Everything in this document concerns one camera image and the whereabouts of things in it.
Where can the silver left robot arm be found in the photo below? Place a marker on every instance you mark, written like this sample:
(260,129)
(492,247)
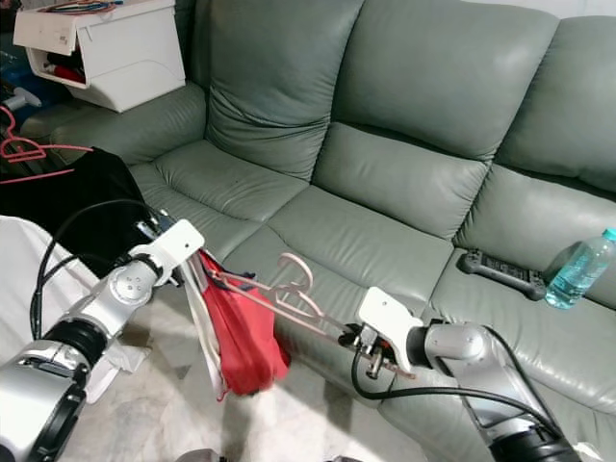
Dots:
(48,395)

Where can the grey-green leather sofa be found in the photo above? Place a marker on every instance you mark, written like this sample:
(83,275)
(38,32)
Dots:
(404,77)

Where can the white red navy-trimmed jersey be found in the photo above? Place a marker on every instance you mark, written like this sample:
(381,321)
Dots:
(250,346)

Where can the white storage box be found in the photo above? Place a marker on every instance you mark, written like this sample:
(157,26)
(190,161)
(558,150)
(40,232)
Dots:
(135,67)

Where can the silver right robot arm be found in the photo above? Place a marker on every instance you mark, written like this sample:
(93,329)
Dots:
(462,345)

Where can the black garment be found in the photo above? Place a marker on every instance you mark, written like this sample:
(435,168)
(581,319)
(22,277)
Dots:
(87,202)

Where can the pink plastic hanger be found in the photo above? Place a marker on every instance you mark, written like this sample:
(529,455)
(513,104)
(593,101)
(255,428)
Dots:
(250,290)
(24,147)

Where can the clear teal water bottle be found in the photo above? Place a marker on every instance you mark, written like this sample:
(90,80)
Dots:
(573,274)

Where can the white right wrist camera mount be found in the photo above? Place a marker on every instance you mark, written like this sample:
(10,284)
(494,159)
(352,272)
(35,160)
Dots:
(385,310)

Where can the silver robot left leg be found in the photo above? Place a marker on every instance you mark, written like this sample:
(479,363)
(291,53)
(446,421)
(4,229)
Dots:
(200,456)

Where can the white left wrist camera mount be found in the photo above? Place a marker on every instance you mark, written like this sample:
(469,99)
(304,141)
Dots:
(178,241)

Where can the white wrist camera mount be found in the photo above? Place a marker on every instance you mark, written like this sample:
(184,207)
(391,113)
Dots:
(178,241)
(385,310)

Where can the dark blue plastic crate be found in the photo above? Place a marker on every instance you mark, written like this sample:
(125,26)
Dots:
(14,63)

